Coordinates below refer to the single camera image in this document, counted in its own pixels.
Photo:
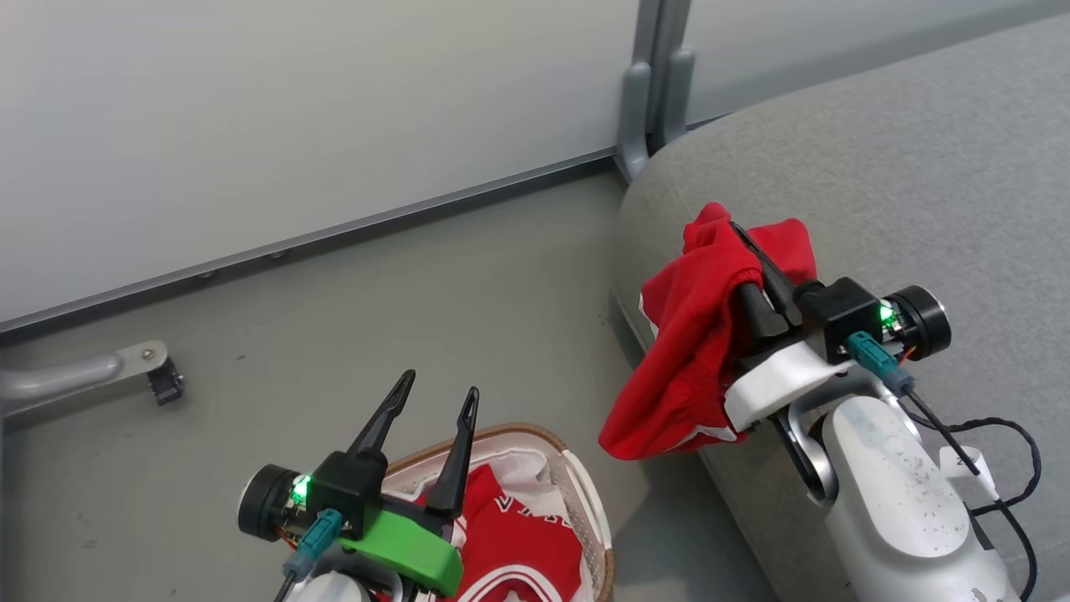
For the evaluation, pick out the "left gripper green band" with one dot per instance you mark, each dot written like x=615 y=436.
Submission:
x=401 y=548

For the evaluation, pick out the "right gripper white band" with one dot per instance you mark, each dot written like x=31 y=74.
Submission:
x=777 y=380

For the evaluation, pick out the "red shorts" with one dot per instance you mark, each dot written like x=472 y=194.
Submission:
x=694 y=334

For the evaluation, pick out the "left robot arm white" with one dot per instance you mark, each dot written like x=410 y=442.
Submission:
x=334 y=590

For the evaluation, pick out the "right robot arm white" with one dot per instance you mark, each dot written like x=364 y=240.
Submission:
x=894 y=502

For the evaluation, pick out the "laundry basket brown rim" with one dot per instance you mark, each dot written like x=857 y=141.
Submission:
x=587 y=518

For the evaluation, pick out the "white fabric garment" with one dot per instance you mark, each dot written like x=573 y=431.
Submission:
x=522 y=464

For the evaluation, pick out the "red jersey white print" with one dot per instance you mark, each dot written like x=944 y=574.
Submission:
x=510 y=543

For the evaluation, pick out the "grey fabric sofa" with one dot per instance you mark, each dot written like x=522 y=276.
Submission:
x=919 y=167

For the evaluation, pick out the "black foot pad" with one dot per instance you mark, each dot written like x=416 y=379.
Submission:
x=167 y=385

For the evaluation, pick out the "grey metal support leg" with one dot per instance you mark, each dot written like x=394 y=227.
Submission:
x=67 y=376

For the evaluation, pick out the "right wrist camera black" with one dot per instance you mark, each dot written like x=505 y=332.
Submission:
x=924 y=322

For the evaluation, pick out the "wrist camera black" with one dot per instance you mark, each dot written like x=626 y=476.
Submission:
x=924 y=322
x=263 y=502

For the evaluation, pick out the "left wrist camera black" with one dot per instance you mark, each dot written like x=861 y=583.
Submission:
x=263 y=502

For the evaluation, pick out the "grey aluminium floor rail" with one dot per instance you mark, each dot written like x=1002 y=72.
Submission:
x=334 y=230

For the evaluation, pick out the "grey partition post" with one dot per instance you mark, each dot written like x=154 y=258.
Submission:
x=652 y=84

